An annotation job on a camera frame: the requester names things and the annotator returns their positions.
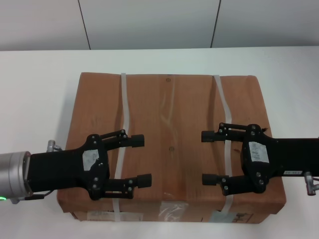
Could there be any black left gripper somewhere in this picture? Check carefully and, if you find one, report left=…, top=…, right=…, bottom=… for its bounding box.
left=26, top=129, right=146, bottom=201

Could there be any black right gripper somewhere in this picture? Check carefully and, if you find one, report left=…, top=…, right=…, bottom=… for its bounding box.
left=240, top=123, right=319, bottom=193

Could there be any brown cardboard box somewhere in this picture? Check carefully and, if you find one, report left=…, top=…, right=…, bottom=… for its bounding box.
left=56, top=72, right=287, bottom=223

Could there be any right gripper cable with plugs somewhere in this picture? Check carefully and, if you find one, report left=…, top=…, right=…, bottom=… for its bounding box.
left=304, top=171, right=319, bottom=197

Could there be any gripper cable with plugs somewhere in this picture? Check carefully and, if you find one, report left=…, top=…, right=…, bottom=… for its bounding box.
left=304, top=171, right=319, bottom=197
left=11, top=140, right=63, bottom=205

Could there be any white plastic packing strap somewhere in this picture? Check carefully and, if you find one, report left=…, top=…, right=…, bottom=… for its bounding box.
left=111, top=72, right=133, bottom=222
left=213, top=74, right=236, bottom=215

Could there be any left gripper cable with plugs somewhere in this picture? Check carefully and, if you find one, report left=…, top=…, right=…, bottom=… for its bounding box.
left=11, top=140, right=63, bottom=205

